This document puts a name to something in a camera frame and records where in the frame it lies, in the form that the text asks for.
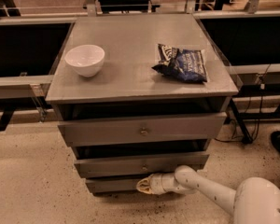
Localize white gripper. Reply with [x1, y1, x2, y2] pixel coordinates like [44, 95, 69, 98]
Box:
[137, 173, 179, 195]

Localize grey drawer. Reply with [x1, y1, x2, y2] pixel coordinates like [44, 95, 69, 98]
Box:
[85, 175, 147, 193]
[74, 152, 209, 178]
[58, 112, 227, 147]

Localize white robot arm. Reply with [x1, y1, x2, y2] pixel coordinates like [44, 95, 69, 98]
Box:
[136, 165, 280, 224]

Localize grey bottom drawer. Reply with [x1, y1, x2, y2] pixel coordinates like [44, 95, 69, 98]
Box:
[85, 175, 147, 193]

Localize grey top drawer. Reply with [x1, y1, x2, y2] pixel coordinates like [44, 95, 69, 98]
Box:
[58, 112, 227, 147]

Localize grey wooden drawer cabinet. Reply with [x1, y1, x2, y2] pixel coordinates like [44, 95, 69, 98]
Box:
[45, 13, 240, 194]

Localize blue chip bag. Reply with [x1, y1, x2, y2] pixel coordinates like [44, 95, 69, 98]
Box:
[152, 44, 207, 83]

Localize white ceramic bowl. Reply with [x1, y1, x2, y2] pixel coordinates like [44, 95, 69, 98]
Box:
[64, 45, 105, 77]

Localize grey metal right rail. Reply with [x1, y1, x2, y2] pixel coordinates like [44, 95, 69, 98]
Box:
[226, 63, 280, 75]

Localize grey metal rail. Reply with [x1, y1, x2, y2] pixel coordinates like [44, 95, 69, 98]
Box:
[226, 63, 280, 75]
[0, 75, 53, 99]

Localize grey metal left rail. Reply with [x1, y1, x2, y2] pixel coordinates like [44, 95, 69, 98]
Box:
[0, 75, 53, 99]

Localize black floor cables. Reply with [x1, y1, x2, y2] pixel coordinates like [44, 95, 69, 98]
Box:
[214, 63, 273, 144]

